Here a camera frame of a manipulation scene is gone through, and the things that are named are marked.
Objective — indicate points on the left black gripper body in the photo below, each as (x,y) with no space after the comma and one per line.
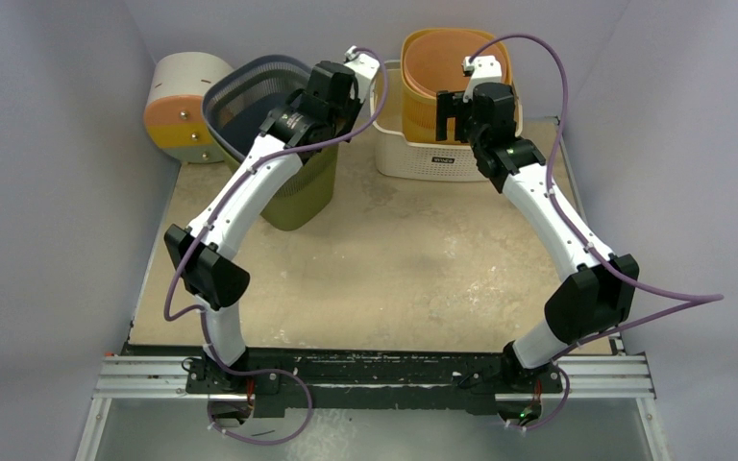
(346,119)

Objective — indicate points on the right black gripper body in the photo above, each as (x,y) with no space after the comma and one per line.
(449,119)

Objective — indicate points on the grey mesh waste bin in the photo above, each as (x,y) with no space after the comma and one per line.
(235,106)

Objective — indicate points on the olive green mesh bin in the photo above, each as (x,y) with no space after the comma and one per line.
(305,194)

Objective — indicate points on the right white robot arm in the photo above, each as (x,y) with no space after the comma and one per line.
(596,289)

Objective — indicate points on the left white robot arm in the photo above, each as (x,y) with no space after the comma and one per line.
(206,278)

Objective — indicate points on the yellow mesh bin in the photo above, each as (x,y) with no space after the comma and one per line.
(418,114)

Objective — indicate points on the orange inner bin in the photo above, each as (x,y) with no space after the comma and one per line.
(432,58)

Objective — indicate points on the white perforated storage basket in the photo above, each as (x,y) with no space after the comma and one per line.
(399,158)

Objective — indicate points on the small round drawer cabinet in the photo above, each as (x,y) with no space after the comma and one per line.
(173,115)

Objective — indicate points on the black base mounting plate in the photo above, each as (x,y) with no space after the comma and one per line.
(270,381)

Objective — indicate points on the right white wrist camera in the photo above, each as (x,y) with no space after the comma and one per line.
(482,69)

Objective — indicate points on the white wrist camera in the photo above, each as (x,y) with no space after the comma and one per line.
(482,69)
(365,66)

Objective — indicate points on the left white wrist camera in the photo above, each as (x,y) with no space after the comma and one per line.
(365,66)

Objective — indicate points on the aluminium rail frame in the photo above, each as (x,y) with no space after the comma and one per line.
(590,377)

